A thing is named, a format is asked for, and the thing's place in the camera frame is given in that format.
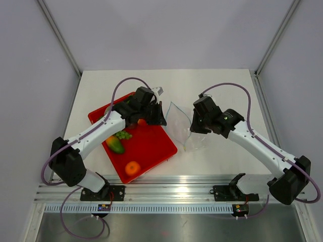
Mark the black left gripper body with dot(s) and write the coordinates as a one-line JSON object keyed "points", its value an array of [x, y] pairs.
{"points": [[144, 111]]}

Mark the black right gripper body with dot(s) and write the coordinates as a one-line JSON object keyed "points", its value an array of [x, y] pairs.
{"points": [[201, 124]]}

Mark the red pomegranate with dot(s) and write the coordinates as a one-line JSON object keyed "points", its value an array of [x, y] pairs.
{"points": [[142, 122]]}

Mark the clear zip top bag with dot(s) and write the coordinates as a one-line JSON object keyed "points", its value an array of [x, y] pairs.
{"points": [[179, 120]]}

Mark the green orange mango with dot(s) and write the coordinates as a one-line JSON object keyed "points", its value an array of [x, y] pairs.
{"points": [[115, 145]]}

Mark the orange fruit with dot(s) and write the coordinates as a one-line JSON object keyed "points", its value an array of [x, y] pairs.
{"points": [[132, 168]]}

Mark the netted green cantaloupe melon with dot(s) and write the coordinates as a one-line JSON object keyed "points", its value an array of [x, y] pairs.
{"points": [[107, 110]]}

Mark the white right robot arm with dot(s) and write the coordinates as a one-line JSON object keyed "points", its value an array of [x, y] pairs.
{"points": [[290, 174]]}

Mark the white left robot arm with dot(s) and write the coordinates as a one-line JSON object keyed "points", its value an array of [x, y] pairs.
{"points": [[67, 156]]}

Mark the green grape bunch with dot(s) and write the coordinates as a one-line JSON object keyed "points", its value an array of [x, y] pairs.
{"points": [[123, 135]]}

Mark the red plastic tray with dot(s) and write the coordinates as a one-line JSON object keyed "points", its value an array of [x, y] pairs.
{"points": [[149, 146]]}

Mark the right controller board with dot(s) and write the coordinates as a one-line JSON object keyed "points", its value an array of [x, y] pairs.
{"points": [[241, 208]]}

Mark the controller board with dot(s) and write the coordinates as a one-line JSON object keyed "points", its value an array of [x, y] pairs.
{"points": [[104, 207], [241, 208]]}

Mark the left controller board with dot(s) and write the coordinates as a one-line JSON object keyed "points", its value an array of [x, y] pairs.
{"points": [[104, 207]]}

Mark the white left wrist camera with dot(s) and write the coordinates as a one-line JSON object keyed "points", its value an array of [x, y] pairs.
{"points": [[158, 90]]}

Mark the aluminium mounting rail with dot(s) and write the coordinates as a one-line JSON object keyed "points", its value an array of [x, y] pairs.
{"points": [[149, 189]]}

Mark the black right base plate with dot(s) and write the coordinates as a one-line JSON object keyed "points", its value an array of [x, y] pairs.
{"points": [[227, 193]]}

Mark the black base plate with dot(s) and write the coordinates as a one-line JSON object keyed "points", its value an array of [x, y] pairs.
{"points": [[108, 193], [227, 193]]}

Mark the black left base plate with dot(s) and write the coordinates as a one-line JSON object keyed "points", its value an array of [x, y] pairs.
{"points": [[108, 193]]}

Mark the white slotted cable duct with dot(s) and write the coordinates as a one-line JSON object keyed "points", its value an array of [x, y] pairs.
{"points": [[143, 208]]}

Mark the left aluminium frame post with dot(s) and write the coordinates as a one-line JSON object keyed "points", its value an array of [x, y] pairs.
{"points": [[54, 27]]}

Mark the aluminium frame post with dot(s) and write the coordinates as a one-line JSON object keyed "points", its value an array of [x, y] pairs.
{"points": [[278, 36], [54, 27]]}

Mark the right aluminium frame post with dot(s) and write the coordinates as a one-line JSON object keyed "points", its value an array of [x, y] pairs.
{"points": [[278, 36]]}

